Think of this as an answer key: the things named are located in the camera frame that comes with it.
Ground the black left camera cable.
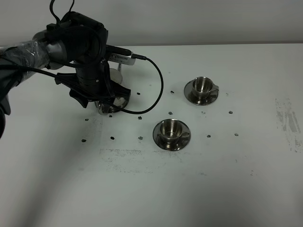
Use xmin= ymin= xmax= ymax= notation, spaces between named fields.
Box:
xmin=0 ymin=0 xmax=164 ymax=114

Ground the near stainless steel saucer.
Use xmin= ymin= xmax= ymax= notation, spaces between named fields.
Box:
xmin=152 ymin=122 xmax=191 ymax=151

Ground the round steel teapot saucer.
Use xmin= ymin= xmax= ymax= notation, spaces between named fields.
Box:
xmin=94 ymin=99 xmax=130 ymax=114

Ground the far stainless steel teacup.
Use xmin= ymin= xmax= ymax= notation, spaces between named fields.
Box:
xmin=192 ymin=77 xmax=218 ymax=99

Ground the far stainless steel saucer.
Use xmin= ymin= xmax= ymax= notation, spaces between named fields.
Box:
xmin=184 ymin=80 xmax=219 ymax=106

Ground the stainless steel teacup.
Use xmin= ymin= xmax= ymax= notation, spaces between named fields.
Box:
xmin=192 ymin=77 xmax=218 ymax=99
xmin=159 ymin=119 xmax=190 ymax=143

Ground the near stainless steel teacup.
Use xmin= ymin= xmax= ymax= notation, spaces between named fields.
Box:
xmin=159 ymin=119 xmax=190 ymax=143

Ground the stainless steel saucer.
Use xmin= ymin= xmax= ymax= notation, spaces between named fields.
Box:
xmin=152 ymin=122 xmax=191 ymax=151
xmin=184 ymin=80 xmax=219 ymax=106

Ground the stainless steel teapot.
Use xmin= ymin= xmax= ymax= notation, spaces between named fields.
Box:
xmin=95 ymin=62 xmax=128 ymax=115

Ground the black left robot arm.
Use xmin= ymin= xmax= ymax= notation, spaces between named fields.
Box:
xmin=0 ymin=12 xmax=132 ymax=130

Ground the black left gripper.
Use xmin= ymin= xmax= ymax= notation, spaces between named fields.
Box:
xmin=45 ymin=11 xmax=131 ymax=108

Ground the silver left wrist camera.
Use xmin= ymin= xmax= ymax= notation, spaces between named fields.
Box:
xmin=105 ymin=45 xmax=135 ymax=66

